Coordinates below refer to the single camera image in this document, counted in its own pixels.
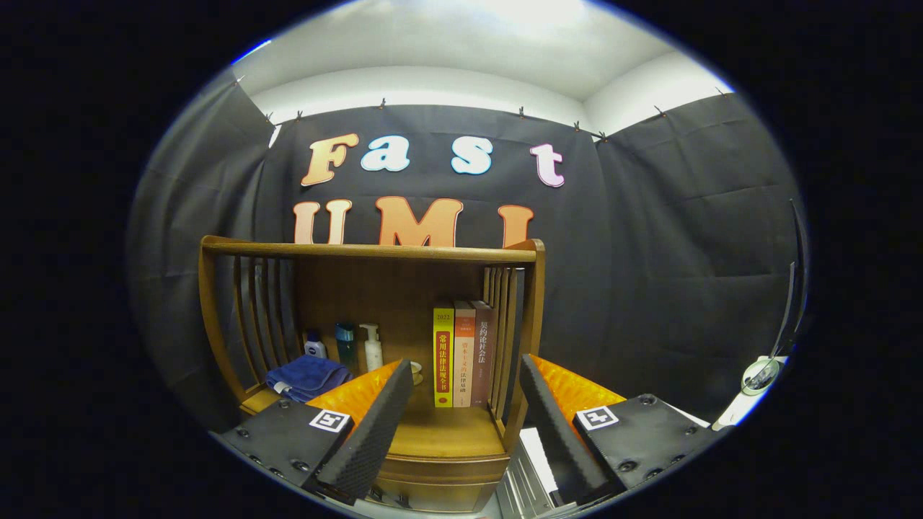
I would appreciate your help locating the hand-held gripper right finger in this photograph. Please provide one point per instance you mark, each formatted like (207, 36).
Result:
(559, 432)

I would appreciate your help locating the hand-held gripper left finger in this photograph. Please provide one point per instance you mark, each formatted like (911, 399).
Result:
(375, 432)

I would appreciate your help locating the wooden drawer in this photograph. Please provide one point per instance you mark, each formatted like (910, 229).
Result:
(447, 468)

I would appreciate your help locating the white drawer unit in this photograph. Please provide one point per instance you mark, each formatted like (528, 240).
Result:
(530, 461)

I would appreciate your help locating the wooden cabinet with slatted sides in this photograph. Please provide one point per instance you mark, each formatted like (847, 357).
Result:
(389, 288)

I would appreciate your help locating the beige lidded teacup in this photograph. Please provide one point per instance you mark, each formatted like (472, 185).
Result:
(417, 369)

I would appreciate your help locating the white pump bottle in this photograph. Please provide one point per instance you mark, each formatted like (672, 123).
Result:
(373, 355)

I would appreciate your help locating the blue folded towel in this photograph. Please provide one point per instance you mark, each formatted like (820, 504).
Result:
(306, 376)

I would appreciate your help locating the teal bottle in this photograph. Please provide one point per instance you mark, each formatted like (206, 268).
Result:
(345, 346)

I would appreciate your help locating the yellow book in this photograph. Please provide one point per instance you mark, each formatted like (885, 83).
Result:
(443, 360)

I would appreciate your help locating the small white blue-capped bottle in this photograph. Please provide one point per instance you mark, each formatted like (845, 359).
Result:
(315, 348)

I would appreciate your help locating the brown book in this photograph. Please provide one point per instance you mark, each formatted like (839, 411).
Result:
(483, 360)

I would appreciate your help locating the orange white book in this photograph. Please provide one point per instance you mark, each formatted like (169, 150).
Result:
(464, 360)

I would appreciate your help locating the white desk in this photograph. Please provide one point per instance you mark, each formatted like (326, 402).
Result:
(732, 414)

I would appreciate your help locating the round grey bowl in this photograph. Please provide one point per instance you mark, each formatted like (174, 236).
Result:
(761, 376)

